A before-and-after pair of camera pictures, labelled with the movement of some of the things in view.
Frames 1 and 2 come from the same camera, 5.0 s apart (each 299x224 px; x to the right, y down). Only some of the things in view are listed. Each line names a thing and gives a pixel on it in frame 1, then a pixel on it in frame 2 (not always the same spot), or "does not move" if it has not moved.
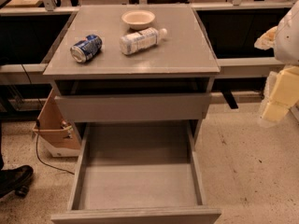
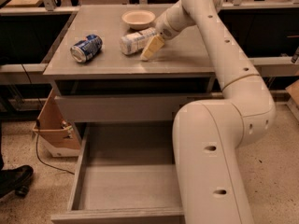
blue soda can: [87, 48] does not move
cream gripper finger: [285, 94] -> [171, 21]
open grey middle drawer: [144, 172] does not move
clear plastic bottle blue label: [137, 41] does not move
